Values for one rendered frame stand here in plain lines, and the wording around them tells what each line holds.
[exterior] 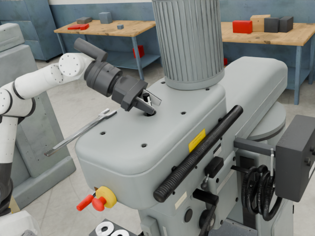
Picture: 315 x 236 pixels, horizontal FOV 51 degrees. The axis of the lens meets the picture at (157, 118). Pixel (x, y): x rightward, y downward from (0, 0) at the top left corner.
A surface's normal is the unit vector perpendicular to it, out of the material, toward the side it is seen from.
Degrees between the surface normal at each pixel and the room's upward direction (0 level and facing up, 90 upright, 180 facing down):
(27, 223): 58
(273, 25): 90
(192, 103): 0
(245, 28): 90
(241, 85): 0
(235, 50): 90
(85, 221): 0
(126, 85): 30
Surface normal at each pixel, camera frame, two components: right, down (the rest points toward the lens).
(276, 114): -0.17, -0.85
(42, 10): 0.79, 0.18
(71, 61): -0.23, 0.18
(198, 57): 0.19, 0.47
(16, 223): 0.69, -0.41
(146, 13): -0.58, 0.49
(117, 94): -0.39, 0.52
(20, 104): 0.94, 0.12
